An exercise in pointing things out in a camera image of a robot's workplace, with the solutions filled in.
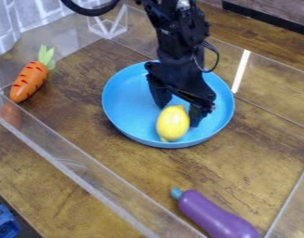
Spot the blue round tray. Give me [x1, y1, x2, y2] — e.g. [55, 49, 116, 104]
[101, 62, 235, 149]

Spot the yellow toy lemon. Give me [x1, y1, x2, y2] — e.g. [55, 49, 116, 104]
[156, 105, 189, 142]

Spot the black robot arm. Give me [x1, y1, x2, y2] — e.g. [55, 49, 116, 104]
[136, 0, 216, 127]

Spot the clear acrylic enclosure wall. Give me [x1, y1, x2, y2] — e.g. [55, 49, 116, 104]
[0, 3, 304, 238]

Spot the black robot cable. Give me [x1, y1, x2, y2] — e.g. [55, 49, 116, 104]
[60, 0, 222, 74]

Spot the orange toy carrot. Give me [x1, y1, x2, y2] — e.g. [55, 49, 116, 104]
[9, 45, 56, 103]

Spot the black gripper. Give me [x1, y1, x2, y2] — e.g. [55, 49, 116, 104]
[144, 50, 216, 127]

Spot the purple toy eggplant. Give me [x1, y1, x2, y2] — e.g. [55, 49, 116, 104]
[171, 188, 260, 238]

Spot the blue object at corner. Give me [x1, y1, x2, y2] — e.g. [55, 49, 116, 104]
[0, 205, 21, 238]

